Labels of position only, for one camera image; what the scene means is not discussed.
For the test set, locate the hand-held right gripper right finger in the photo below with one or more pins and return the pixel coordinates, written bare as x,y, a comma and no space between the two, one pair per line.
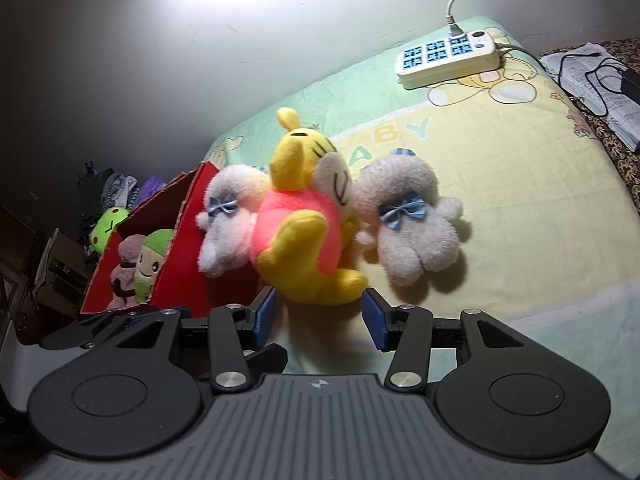
375,320

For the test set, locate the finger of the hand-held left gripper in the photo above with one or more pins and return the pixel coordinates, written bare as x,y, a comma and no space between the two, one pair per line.
85,332
270,360

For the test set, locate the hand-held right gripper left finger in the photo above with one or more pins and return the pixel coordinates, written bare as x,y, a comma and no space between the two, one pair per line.
267,315

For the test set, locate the white plush rabbit blue bow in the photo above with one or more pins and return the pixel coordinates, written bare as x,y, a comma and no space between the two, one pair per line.
415,250
225,245

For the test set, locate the red cardboard box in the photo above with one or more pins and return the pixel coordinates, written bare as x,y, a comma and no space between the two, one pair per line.
185,272

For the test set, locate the pink plush toy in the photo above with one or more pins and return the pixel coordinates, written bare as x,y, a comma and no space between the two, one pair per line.
127,250

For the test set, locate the yellow tiger plush red shirt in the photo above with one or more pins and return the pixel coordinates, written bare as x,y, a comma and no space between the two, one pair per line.
295,225

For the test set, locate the green mushroom cap plush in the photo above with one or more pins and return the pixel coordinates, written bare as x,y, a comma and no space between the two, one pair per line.
155,245

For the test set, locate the dark furniture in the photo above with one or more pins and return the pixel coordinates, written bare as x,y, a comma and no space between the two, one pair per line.
65,280

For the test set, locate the green frog plush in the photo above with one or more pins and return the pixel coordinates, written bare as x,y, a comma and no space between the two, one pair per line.
112,222

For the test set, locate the pile of clothes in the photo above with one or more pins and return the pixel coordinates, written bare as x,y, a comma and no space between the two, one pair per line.
117,187

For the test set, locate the purple bag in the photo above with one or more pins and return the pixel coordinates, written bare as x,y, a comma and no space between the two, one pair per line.
150,187

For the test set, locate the pastel printed baby quilt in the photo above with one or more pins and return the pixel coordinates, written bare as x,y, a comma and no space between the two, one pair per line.
525,185

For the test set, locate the white power strip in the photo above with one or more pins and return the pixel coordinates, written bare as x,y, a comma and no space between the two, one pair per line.
450,72

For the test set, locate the printed paper sheets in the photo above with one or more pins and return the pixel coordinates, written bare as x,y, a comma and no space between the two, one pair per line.
575,67

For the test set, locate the black power adapter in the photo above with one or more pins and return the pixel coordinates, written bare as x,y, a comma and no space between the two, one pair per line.
631,80

